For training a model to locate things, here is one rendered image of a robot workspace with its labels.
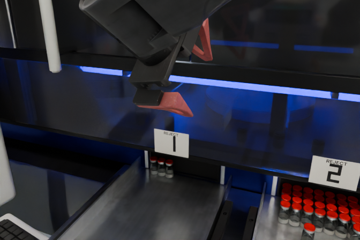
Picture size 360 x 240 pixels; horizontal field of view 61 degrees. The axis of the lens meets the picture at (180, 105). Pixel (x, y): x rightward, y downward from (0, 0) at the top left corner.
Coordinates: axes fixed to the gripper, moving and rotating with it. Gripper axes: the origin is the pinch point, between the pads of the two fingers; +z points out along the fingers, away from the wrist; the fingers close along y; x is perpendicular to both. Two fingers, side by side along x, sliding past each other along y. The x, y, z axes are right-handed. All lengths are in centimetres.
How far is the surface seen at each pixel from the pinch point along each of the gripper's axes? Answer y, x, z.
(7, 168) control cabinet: 21, -60, 6
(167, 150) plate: 4.9, -20.9, 21.1
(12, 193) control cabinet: 26, -62, 12
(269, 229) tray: 14.0, 0.6, 35.6
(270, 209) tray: 9.5, -1.8, 39.5
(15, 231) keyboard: 33, -46, 9
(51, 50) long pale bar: -4.8, -35.5, -7.6
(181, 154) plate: 4.8, -17.7, 22.4
